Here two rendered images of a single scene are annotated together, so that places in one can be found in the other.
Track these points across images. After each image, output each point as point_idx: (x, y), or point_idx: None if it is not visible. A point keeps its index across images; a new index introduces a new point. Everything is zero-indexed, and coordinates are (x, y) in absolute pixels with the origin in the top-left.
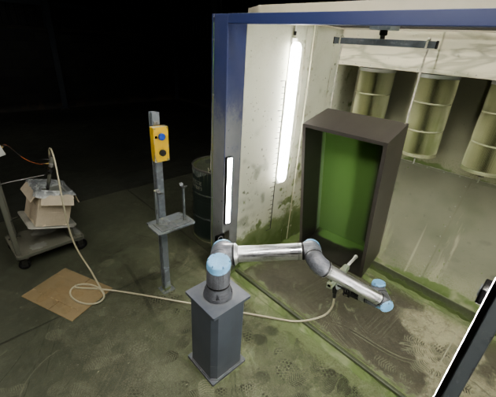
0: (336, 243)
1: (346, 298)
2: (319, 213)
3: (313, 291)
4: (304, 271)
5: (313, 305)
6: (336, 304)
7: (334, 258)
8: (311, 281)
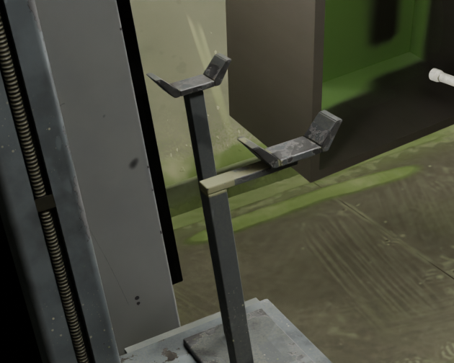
0: (331, 104)
1: (431, 238)
2: (230, 57)
3: (384, 294)
4: (275, 297)
5: None
6: None
7: (403, 126)
8: (334, 292)
